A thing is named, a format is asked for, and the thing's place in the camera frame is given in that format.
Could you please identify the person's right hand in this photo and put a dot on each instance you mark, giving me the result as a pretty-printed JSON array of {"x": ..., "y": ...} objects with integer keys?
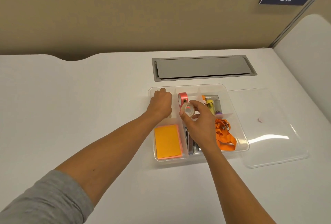
[{"x": 204, "y": 128}]

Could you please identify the person's left hand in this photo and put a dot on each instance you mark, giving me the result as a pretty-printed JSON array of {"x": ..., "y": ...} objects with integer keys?
[{"x": 160, "y": 103}]

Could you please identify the person's left fingers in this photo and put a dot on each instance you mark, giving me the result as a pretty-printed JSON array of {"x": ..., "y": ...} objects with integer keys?
[{"x": 160, "y": 91}]

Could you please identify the person's right thumb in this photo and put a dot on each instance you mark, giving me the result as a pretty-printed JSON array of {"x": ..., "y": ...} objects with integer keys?
[{"x": 184, "y": 118}]

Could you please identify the clear tape roll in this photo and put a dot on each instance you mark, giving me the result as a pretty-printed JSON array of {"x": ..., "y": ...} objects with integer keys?
[{"x": 188, "y": 109}]

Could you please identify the person's left forearm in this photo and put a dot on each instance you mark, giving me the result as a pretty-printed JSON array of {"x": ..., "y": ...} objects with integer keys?
[{"x": 113, "y": 151}]

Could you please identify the person's right forearm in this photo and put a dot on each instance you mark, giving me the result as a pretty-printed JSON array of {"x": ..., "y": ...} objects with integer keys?
[{"x": 232, "y": 187}]

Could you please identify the pink tape roll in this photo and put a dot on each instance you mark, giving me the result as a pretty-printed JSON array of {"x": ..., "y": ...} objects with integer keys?
[{"x": 182, "y": 98}]

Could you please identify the dark binder clips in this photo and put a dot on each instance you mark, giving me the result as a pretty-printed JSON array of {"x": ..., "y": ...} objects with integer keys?
[{"x": 190, "y": 145}]

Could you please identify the orange sticky note pad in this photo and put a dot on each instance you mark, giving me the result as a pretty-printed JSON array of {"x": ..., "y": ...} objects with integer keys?
[{"x": 167, "y": 141}]

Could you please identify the yellow highlighter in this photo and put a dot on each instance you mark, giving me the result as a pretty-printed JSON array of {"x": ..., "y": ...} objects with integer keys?
[{"x": 210, "y": 105}]

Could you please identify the clear tube with orange cap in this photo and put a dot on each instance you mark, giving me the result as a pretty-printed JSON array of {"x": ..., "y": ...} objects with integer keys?
[{"x": 211, "y": 97}]

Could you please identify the purple capped glue stick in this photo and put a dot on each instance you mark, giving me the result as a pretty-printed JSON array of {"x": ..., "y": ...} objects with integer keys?
[{"x": 218, "y": 107}]

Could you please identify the clear plastic organizer tray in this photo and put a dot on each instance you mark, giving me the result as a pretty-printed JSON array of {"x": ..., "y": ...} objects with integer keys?
[{"x": 240, "y": 133}]

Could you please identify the beige desk partition panel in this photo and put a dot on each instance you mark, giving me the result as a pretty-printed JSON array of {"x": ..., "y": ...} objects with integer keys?
[{"x": 129, "y": 19}]

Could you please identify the clear plastic lid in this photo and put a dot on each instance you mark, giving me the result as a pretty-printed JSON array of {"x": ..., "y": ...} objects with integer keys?
[{"x": 274, "y": 138}]

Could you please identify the gray shirt sleeve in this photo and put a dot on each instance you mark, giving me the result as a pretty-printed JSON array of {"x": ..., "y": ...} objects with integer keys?
[{"x": 44, "y": 200}]

